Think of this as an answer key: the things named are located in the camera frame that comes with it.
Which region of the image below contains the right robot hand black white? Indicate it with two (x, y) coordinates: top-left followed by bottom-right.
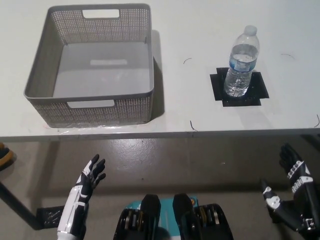
(260, 142), (320, 240)

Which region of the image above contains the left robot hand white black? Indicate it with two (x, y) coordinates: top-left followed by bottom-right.
(57, 153), (107, 236)

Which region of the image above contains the clear plastic water bottle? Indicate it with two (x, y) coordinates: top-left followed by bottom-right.
(223, 24), (259, 98)

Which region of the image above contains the clear tape strip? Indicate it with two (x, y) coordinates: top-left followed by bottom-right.
(42, 121), (151, 134)

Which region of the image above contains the black metal table leg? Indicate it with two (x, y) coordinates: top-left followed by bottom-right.
(0, 179), (43, 230)
(301, 134), (320, 146)

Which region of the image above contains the grey perforated plastic basket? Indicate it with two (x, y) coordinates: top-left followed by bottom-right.
(23, 3), (156, 129)

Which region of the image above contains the black tape square patch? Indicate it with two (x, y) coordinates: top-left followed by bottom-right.
(209, 67), (270, 108)

